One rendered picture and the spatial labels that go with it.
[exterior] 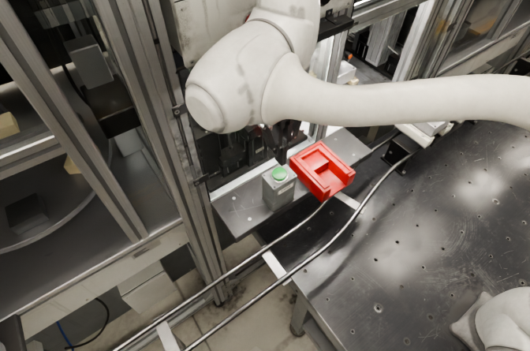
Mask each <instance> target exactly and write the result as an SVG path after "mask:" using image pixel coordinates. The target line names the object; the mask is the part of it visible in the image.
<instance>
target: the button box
mask: <svg viewBox="0 0 530 351"><path fill-rule="evenodd" d="M278 167H281V168H283V169H285V170H286V172H287V177H286V179H285V180H283V181H277V180H275V179H273V177H272V171H273V170H274V169H275V168H278ZM275 168H273V169H271V170H269V171H267V172H266V173H265V174H262V185H263V196H262V199H263V201H264V202H265V203H266V204H267V206H268V207H269V208H270V209H271V210H272V211H273V212H274V211H276V210H278V209H279V208H280V207H283V206H284V205H286V204H287V203H288V202H290V201H292V200H294V192H295V185H296V179H297V175H296V174H295V173H294V172H293V171H292V170H291V169H290V168H289V167H288V165H287V164H285V165H284V166H281V165H278V166H276V167H275Z"/></svg>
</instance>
